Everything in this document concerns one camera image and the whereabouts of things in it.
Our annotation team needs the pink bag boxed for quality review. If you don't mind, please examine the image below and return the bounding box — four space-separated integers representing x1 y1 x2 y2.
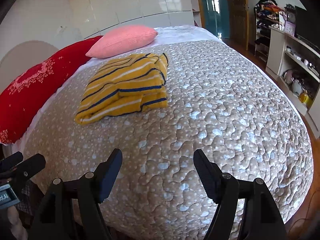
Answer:
282 69 298 84

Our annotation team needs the red patterned pillow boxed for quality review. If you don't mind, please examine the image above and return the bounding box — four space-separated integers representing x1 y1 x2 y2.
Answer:
0 35 104 145

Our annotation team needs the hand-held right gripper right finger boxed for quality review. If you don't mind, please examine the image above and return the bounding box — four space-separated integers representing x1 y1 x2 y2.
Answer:
193 149 287 240

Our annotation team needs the black television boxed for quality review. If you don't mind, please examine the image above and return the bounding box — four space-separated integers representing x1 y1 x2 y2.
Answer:
294 5 320 48

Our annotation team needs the brown wooden door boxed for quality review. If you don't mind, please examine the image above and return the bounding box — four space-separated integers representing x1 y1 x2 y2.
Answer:
224 0 250 51

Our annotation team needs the white shoe rack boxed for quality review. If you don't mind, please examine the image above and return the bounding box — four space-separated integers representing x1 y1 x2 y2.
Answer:
254 14 278 63

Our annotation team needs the thin floor cable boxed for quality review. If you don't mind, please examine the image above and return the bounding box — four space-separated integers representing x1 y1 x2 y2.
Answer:
285 211 312 233

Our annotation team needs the person's left forearm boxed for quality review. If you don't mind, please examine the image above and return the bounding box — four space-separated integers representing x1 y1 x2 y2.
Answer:
6 205 28 240

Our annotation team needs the yellow container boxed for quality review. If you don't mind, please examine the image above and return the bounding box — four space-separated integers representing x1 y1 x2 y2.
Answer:
299 91 313 106

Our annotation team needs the bed with quilted cover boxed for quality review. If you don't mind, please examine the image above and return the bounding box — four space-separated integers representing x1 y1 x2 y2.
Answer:
22 39 314 240

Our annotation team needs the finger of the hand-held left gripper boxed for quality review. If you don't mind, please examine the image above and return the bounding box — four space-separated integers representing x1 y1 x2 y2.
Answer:
0 152 24 172
8 153 46 189

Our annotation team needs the white glossy wardrobe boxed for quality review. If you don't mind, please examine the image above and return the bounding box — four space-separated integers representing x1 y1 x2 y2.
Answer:
62 0 202 40

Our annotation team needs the yellow striped sweater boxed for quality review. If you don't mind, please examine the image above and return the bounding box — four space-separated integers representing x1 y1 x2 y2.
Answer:
75 52 169 126

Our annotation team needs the pink pillow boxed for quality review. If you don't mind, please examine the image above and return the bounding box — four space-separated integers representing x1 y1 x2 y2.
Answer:
85 25 159 59

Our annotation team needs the framed table clock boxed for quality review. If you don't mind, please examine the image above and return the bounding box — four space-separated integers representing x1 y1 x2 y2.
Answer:
285 4 297 22

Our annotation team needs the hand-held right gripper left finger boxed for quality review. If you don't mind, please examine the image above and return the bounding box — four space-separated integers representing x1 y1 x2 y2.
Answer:
28 148 123 240

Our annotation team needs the pile of clothes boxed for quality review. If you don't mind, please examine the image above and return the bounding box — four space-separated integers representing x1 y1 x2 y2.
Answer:
254 0 286 20

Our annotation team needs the white shelf desk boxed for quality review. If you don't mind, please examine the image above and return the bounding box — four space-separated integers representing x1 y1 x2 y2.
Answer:
265 26 320 139

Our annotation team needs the beige rounded headboard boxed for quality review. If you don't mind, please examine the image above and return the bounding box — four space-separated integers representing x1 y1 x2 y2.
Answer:
0 40 60 80

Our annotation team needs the teal glass door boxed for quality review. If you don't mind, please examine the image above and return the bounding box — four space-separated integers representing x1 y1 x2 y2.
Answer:
199 0 231 40

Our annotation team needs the checked cloth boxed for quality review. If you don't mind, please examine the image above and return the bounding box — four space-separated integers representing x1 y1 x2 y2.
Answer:
20 186 37 217

